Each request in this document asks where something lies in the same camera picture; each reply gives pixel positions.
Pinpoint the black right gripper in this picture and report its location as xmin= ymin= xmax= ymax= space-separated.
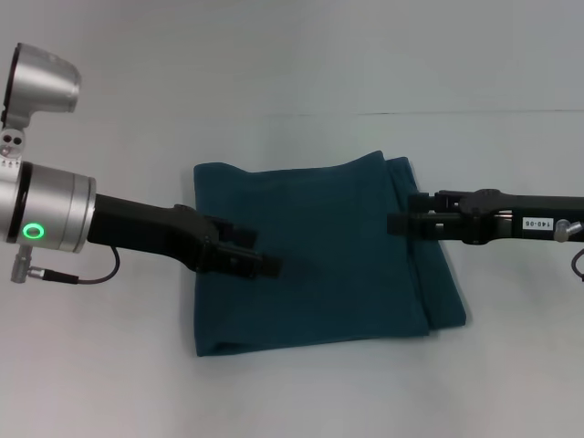
xmin=386 ymin=187 xmax=584 ymax=248

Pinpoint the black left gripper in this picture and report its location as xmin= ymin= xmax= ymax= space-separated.
xmin=85 ymin=193 xmax=285 ymax=281

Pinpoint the dark red left cable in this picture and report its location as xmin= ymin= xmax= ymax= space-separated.
xmin=26 ymin=245 xmax=121 ymax=285

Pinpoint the teal blue t-shirt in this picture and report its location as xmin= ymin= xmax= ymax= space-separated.
xmin=192 ymin=150 xmax=469 ymax=360

